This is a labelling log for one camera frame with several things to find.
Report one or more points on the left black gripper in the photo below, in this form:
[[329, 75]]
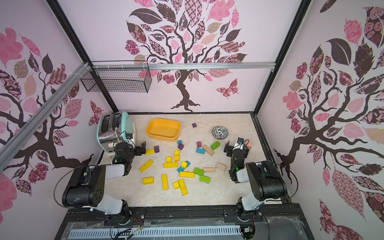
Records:
[[137, 149]]

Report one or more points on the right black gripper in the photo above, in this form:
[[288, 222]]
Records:
[[233, 148]]

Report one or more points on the long yellow diagonal block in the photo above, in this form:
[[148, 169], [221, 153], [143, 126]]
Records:
[[145, 166]]

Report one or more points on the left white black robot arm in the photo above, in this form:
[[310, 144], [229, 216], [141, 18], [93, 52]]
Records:
[[86, 187]]

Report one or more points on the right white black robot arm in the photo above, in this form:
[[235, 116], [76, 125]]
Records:
[[267, 184]]

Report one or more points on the green block far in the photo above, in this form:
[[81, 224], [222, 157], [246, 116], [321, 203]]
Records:
[[215, 145]]

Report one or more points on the green block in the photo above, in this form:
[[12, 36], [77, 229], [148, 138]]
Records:
[[215, 145], [199, 172], [205, 179]]

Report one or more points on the purple cube left block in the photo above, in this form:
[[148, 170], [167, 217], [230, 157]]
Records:
[[156, 148]]

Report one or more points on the patterned ceramic bowl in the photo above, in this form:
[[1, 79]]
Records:
[[220, 132]]

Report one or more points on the wooden beige right block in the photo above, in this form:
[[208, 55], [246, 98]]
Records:
[[221, 167]]

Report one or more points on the wooden beige far block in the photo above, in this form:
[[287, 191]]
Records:
[[208, 150]]

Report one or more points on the yellow plastic tray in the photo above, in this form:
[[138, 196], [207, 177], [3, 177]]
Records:
[[163, 130]]

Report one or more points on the teal block far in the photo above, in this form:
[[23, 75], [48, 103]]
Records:
[[200, 151]]

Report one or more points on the wooden beige flat block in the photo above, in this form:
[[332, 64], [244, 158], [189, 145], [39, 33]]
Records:
[[209, 170]]

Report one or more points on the mint chrome toaster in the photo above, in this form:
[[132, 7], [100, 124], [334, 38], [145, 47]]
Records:
[[115, 128]]

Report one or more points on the yellow short block front left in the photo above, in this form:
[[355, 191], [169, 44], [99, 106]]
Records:
[[148, 181]]

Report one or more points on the yellow horizontal mid block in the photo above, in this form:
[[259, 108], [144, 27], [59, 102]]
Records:
[[170, 165]]

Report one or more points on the green block centre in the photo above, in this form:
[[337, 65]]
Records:
[[199, 172]]

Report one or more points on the green block front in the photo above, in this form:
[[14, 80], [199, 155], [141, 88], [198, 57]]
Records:
[[205, 179]]

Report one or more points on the yellow long upright block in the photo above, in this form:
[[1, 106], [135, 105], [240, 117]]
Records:
[[165, 184]]

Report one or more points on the teal long block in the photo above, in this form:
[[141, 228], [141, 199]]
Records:
[[180, 169]]

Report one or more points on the yellow small front cube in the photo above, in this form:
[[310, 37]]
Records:
[[176, 185]]

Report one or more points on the yellow long front block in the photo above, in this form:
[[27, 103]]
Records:
[[183, 187]]

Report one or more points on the black wire basket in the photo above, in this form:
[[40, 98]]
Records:
[[118, 76]]

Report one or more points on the white slotted cable duct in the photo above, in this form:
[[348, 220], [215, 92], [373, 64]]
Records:
[[155, 233]]

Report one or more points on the aluminium rail back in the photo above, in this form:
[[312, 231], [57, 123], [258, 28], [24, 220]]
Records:
[[211, 66]]

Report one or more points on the aluminium rail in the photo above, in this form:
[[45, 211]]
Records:
[[211, 66], [12, 147]]

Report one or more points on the black base frame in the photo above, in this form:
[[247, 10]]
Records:
[[270, 222]]

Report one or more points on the aluminium rail left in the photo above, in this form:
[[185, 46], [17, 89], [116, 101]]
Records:
[[12, 147]]

